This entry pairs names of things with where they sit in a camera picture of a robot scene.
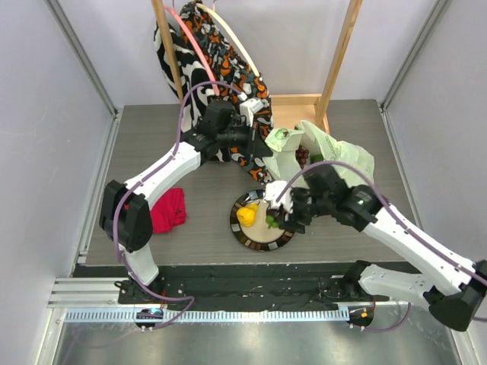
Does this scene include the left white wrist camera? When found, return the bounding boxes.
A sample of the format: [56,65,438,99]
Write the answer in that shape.
[239,98,265,127]

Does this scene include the wooden clothes rack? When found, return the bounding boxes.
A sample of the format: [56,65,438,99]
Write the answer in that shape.
[151,1,362,132]

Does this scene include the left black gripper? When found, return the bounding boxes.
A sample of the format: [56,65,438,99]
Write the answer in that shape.
[218,119,273,159]

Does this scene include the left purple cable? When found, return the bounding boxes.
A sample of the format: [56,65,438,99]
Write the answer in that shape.
[113,80,244,332]

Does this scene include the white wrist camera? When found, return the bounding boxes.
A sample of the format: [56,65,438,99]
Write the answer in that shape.
[264,180,293,213]
[239,98,265,127]

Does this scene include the dark red fake grapes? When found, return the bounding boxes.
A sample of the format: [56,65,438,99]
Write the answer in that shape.
[295,145,310,169]

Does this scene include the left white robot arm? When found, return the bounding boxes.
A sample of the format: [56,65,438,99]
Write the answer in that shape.
[99,98,272,303]

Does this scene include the cream clothes hanger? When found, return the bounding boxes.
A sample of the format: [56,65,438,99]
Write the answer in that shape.
[196,3,260,77]

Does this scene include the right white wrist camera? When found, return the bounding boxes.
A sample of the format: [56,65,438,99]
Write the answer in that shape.
[264,180,293,213]

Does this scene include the red cloth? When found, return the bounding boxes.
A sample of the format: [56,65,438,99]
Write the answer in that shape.
[151,188,187,234]

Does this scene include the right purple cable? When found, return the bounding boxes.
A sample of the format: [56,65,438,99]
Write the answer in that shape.
[275,160,487,332]

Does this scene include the orange grey camouflage garment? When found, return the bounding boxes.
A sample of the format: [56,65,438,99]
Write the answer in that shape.
[180,1,274,184]

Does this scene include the dark purple fake mangosteen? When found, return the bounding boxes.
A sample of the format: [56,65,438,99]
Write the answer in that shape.
[266,208,288,230]

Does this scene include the beige plate with dark rim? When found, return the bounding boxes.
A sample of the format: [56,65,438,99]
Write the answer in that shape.
[229,189,294,252]

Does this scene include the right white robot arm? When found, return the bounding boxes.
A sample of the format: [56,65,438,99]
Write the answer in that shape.
[265,161,486,332]

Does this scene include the white slotted cable duct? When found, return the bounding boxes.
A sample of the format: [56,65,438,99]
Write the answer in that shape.
[65,306,349,323]

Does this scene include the pale green plastic bag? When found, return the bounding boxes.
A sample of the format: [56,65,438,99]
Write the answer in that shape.
[262,120,374,183]

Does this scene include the purple cable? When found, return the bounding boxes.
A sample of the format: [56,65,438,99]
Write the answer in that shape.
[275,160,487,332]
[113,80,244,332]

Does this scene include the yellow fake pear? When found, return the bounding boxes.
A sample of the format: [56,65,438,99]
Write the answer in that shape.
[236,203,259,227]

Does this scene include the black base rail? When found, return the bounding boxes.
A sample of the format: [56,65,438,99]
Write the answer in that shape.
[74,262,389,309]

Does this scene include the zebra print garment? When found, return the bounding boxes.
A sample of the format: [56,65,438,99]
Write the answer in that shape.
[153,18,229,164]

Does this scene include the pink clothes hanger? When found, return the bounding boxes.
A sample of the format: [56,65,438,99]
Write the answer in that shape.
[164,5,215,81]

